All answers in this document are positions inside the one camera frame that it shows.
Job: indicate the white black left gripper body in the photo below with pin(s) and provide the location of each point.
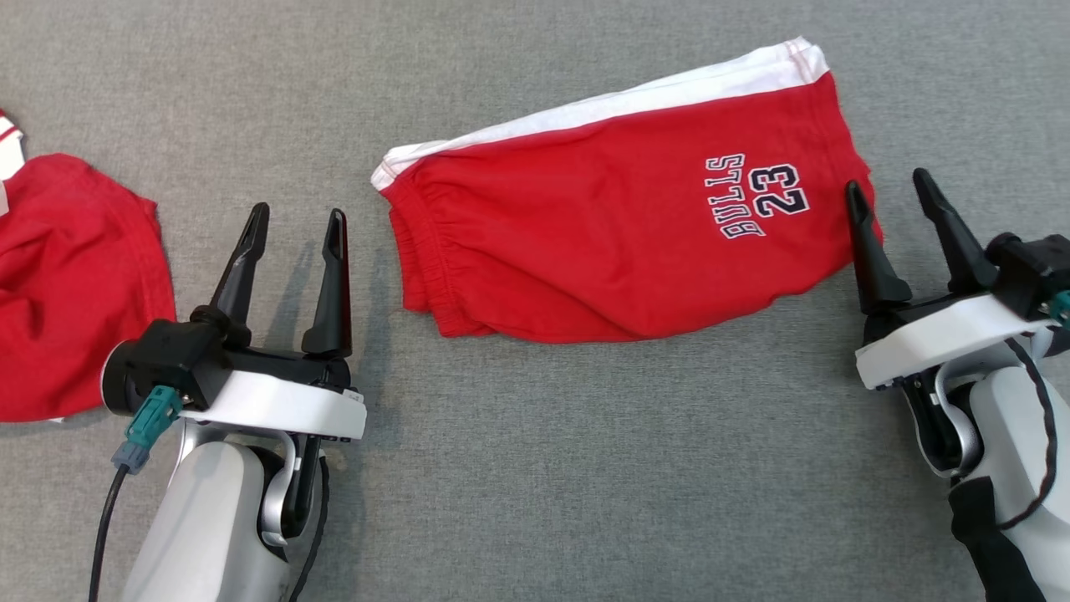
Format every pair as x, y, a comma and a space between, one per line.
284, 405

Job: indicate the red Bulls 23 jersey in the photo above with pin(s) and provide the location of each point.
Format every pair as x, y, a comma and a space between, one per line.
75, 284

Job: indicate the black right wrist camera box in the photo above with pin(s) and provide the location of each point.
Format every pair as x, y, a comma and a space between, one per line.
1036, 267

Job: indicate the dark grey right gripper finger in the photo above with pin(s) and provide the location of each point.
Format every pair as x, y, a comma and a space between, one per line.
961, 251
878, 267

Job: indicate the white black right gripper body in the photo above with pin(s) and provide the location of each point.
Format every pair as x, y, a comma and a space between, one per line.
936, 339

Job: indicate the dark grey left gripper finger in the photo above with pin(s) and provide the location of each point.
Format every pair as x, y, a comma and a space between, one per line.
333, 309
238, 284

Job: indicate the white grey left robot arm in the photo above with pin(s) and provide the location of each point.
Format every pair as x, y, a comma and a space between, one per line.
209, 518

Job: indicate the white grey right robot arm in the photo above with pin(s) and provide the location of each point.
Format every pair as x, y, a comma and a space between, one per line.
1003, 435

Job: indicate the red shorts white side stripe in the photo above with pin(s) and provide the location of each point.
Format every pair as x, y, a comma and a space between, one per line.
585, 234

